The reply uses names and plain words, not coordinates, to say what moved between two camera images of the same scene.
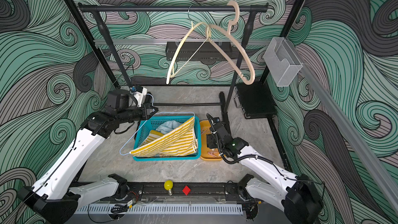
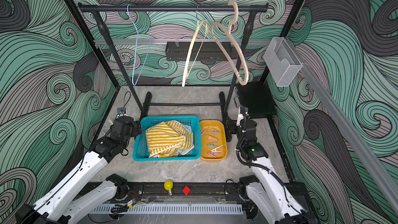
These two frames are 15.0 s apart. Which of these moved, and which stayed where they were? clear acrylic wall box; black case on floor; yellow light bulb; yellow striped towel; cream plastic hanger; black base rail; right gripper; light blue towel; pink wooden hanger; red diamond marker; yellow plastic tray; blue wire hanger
Moved: light blue towel; blue wire hanger; cream plastic hanger; right gripper; pink wooden hanger; yellow striped towel
Stayed: yellow light bulb; black case on floor; black base rail; yellow plastic tray; red diamond marker; clear acrylic wall box
